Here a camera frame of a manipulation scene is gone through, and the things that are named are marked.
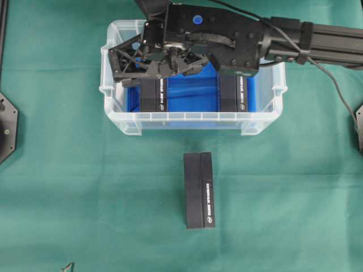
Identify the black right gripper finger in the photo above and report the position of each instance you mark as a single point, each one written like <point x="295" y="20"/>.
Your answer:
<point x="130" y="82"/>

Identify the black RealSense D435i box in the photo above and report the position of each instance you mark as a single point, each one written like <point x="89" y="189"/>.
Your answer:
<point x="233" y="93"/>
<point x="153" y="95"/>

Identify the clear plastic storage bin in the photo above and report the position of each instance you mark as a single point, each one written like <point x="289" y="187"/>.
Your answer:
<point x="270" y="87"/>

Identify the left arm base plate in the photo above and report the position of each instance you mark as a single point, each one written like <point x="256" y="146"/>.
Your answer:
<point x="9" y="127"/>

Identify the black RealSense D415 box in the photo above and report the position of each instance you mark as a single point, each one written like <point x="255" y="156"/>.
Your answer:
<point x="199" y="191"/>

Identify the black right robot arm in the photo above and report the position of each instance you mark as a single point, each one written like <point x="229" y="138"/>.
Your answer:
<point x="291" y="40"/>

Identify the black frame rail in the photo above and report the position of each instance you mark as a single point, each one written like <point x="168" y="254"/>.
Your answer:
<point x="3" y="22"/>

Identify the blue liner sheet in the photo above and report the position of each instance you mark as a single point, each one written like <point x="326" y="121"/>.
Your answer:
<point x="197" y="93"/>

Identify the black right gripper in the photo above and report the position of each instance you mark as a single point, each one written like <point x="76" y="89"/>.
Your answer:
<point x="183" y="39"/>

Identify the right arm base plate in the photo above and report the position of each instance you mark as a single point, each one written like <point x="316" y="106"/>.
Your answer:
<point x="359" y="118"/>

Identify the small metal bracket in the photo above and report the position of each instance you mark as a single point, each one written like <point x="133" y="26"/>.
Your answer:
<point x="68" y="268"/>

